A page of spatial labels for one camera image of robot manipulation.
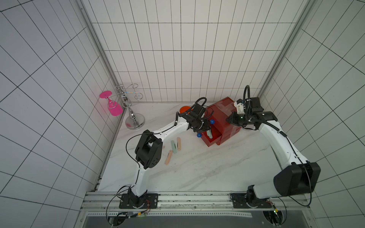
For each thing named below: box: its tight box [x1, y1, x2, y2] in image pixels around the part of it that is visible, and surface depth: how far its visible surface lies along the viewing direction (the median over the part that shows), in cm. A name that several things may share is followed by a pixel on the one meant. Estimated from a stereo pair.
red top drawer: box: [206, 104, 232, 134], surface depth 85 cm
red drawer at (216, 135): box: [200, 123, 223, 148], surface depth 86 cm
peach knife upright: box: [176, 136, 182, 151], surface depth 97 cm
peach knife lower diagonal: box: [164, 150, 173, 165], surface depth 91 cm
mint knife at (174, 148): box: [170, 140, 178, 154], surface depth 95 cm
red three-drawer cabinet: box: [200, 96, 242, 148], surface depth 87 cm
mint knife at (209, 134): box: [206, 129, 213, 139], surface depth 87 cm
